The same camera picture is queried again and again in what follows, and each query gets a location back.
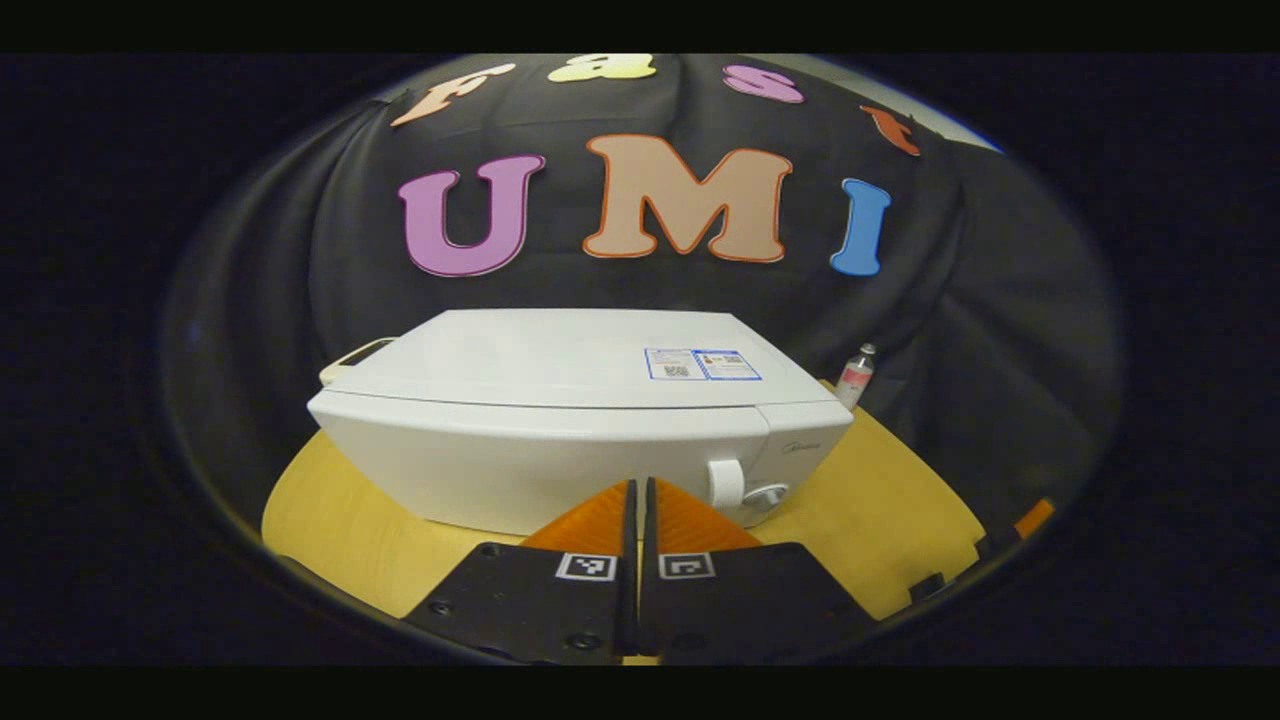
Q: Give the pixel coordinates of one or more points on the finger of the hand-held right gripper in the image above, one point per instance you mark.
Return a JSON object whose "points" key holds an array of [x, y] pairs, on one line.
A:
{"points": [[1035, 518]]}

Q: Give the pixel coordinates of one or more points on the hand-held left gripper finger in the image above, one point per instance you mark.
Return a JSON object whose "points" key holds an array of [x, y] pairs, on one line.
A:
{"points": [[628, 620], [648, 620]]}

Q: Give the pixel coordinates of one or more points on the white microwave oven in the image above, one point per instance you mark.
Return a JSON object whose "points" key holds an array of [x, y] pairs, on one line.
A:
{"points": [[550, 440]]}

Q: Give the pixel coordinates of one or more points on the black table clamp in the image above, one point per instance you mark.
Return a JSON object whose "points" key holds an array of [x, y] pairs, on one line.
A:
{"points": [[992, 547], [925, 587]]}

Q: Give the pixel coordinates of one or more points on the clear bottle with pink label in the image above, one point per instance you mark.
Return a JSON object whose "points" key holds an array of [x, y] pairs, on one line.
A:
{"points": [[855, 380]]}

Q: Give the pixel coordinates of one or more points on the small white device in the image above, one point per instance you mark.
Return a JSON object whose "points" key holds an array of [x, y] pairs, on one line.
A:
{"points": [[350, 358]]}

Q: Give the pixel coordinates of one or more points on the black backdrop cloth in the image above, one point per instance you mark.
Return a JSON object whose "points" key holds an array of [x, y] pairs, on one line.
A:
{"points": [[250, 300]]}

